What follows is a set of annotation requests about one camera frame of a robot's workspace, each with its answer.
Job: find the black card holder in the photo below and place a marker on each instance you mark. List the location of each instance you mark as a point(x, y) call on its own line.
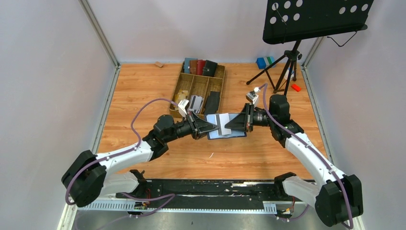
point(209, 68)

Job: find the woven wicker tray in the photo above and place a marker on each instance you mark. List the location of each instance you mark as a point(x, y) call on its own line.
point(201, 85)

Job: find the black cards pile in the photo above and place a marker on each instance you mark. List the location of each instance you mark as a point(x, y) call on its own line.
point(212, 103)

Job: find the small wooden block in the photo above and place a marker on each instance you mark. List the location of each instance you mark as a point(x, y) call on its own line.
point(159, 64)

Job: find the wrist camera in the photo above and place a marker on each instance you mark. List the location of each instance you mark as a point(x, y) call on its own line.
point(252, 96)
point(182, 107)

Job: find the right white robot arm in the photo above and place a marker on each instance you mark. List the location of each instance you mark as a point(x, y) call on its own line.
point(335, 196)

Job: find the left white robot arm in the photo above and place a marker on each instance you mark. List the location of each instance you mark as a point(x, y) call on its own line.
point(93, 175)

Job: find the red card holder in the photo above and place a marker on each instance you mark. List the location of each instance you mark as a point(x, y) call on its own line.
point(200, 66)

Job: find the blue green block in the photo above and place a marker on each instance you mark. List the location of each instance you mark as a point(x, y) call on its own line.
point(264, 62)

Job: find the white card in holder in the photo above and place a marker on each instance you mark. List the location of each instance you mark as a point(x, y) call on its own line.
point(221, 121)

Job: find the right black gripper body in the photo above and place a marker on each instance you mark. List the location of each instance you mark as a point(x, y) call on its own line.
point(248, 117)

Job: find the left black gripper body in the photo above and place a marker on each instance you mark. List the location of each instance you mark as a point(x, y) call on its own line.
point(194, 126)

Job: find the teal card holder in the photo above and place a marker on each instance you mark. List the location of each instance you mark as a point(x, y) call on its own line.
point(186, 64)

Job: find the red block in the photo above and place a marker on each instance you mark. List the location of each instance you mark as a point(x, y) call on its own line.
point(296, 87)

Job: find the white cards pile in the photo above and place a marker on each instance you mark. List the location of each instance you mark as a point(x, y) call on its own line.
point(196, 104)

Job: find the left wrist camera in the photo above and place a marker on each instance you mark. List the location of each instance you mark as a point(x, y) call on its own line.
point(182, 107)

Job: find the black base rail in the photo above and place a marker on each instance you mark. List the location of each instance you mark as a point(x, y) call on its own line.
point(168, 189)

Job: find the dark blue card holder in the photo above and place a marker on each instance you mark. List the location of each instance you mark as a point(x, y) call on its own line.
point(214, 134)

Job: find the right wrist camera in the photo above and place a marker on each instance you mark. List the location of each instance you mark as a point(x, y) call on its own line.
point(252, 96)

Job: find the gold cards pile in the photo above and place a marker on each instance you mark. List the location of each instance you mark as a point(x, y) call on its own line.
point(181, 95)

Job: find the white slotted cable duct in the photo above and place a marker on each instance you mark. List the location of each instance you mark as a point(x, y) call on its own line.
point(198, 204)

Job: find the black music stand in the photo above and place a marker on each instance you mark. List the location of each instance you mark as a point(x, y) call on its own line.
point(297, 20)

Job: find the brown card holder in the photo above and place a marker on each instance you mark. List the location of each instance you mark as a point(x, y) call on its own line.
point(193, 66)

